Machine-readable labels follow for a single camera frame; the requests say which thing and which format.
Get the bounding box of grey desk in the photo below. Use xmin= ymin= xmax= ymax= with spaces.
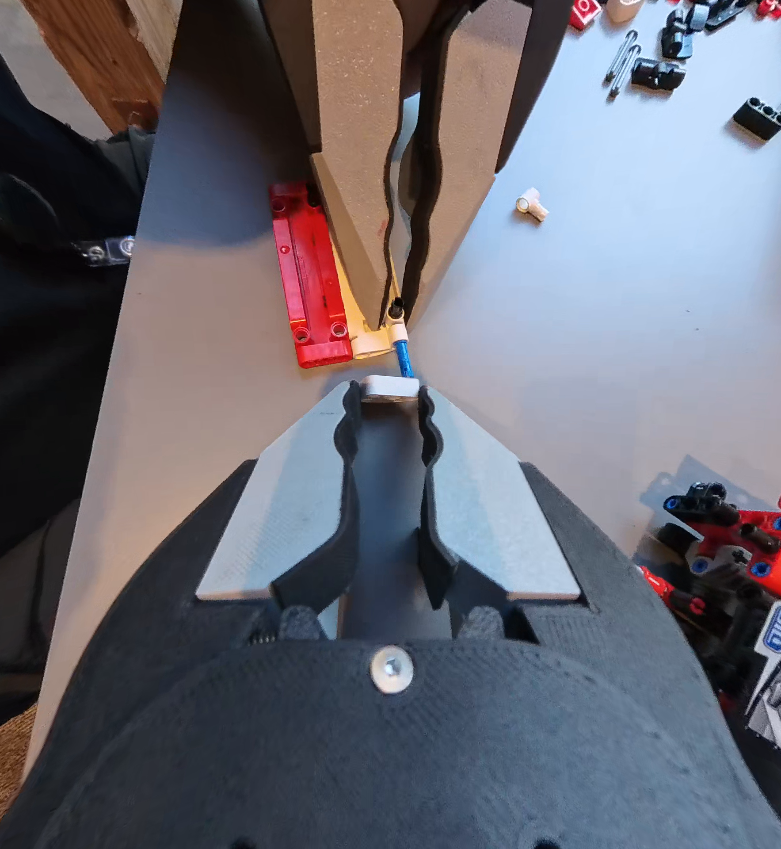
xmin=21 ymin=0 xmax=781 ymax=790

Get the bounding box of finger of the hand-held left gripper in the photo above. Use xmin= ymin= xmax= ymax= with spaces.
xmin=398 ymin=0 xmax=577 ymax=326
xmin=258 ymin=0 xmax=405 ymax=330

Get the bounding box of pile of small toy bricks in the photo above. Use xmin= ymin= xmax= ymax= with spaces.
xmin=659 ymin=0 xmax=781 ymax=61

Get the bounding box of metal chair part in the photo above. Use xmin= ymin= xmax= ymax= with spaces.
xmin=74 ymin=237 xmax=135 ymax=265

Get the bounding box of black L-shaped beam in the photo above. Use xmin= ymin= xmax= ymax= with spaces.
xmin=731 ymin=76 xmax=781 ymax=142

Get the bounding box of red and white panel assembly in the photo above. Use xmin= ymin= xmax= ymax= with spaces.
xmin=268 ymin=179 xmax=408 ymax=368

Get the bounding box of dark grey axle rod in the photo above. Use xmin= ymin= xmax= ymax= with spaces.
xmin=608 ymin=42 xmax=642 ymax=100
xmin=603 ymin=30 xmax=637 ymax=83

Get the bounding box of black pin connector block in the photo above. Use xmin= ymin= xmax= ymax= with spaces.
xmin=630 ymin=57 xmax=687 ymax=89

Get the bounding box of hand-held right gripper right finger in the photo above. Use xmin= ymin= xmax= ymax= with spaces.
xmin=417 ymin=385 xmax=582 ymax=610

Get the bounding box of partly built toy car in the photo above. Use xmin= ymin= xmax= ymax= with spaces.
xmin=635 ymin=467 xmax=781 ymax=844

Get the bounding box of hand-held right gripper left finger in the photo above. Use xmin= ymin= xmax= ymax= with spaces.
xmin=195 ymin=380 xmax=364 ymax=610

